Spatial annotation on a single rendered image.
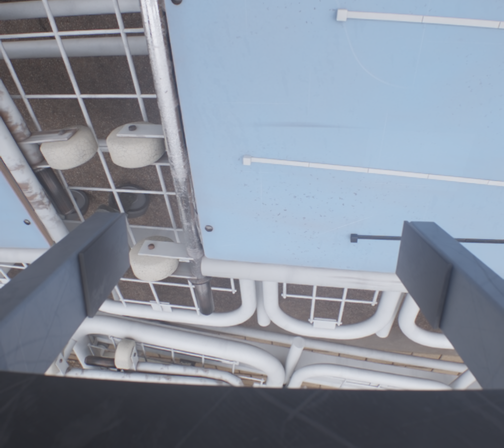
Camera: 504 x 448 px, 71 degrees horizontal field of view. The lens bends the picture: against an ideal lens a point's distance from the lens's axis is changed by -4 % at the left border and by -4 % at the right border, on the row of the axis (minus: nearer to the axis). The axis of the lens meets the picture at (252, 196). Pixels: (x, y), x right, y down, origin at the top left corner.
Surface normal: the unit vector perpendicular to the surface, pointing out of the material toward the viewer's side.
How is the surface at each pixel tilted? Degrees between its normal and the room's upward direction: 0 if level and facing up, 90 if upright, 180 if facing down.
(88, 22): 0
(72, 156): 39
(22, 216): 3
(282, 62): 5
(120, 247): 97
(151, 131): 93
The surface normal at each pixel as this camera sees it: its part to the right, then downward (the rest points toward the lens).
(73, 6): -0.15, 0.49
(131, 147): 0.07, -0.14
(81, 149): 0.78, 0.27
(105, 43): -0.15, 0.11
